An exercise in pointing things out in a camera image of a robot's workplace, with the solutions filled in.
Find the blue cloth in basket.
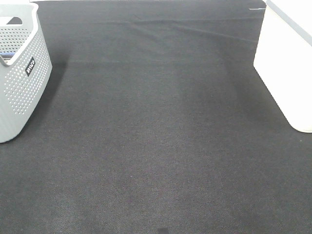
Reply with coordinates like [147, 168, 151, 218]
[0, 52, 15, 60]

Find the white plastic bin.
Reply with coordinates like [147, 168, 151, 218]
[253, 0, 312, 133]

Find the grey perforated laundry basket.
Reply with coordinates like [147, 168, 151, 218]
[0, 0, 52, 143]

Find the black table mat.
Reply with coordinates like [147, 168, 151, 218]
[0, 0, 312, 234]

